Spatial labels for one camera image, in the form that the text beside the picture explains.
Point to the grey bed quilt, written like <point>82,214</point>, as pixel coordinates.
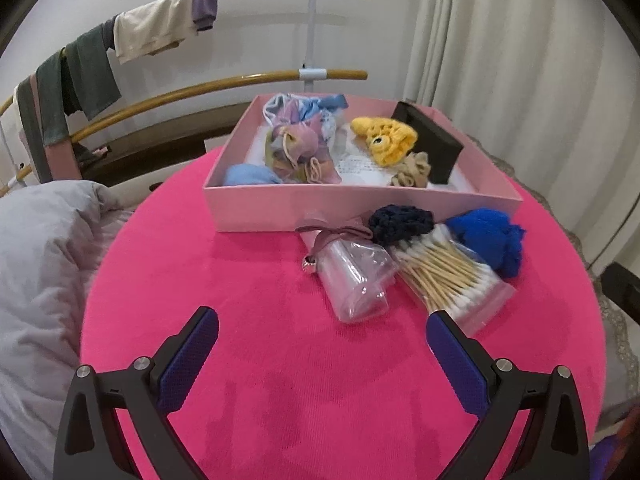
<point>40,260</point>

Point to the beige scrunchie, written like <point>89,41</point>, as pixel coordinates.
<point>412,170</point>

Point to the navy crochet scrunchie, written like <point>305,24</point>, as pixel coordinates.
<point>400,222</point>

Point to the cream hanging cloth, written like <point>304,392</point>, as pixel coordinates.
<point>150,25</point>

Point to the bag of cotton swabs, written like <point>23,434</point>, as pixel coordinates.
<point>440,270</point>

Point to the light blue scrunchie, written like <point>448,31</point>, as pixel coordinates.
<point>250,176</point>

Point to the mauve ribbon bow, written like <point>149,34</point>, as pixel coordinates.
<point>340,232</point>

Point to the light grey hanging cloth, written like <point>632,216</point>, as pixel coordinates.
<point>30,130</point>

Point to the cream curtain with lace trim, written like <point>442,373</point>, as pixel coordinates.
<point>500,35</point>

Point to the pink cardboard box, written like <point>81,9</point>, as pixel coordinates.
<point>260,207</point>

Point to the bright blue crochet scrunchie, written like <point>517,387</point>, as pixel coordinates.
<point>492,237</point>

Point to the wide dark grey hanging cloth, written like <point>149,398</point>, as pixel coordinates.
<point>90,75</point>

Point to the pink hanging cloth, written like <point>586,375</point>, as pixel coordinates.
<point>60,160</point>

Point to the blue ribbon bow scrunchie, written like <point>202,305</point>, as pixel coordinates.
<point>320,105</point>

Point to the white barre post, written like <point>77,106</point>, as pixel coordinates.
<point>312,35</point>
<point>16,180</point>

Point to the clear plastic container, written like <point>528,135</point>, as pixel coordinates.
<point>350,280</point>

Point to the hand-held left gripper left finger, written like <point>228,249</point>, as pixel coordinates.
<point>187,355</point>

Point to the narrow dark grey hanging cloth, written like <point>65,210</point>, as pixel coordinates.
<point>50,110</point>

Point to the black rectangular case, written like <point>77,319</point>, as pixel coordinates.
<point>432,142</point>

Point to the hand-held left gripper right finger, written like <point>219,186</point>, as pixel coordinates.
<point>455,360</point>

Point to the purple hanging cloth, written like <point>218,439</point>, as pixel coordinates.
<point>205,5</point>

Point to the dark wood bench white drawers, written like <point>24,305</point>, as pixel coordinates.
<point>150,140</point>

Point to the pink tablecloth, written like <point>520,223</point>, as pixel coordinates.
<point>300,385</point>

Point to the yellow crochet toy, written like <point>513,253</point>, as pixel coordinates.
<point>385,137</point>

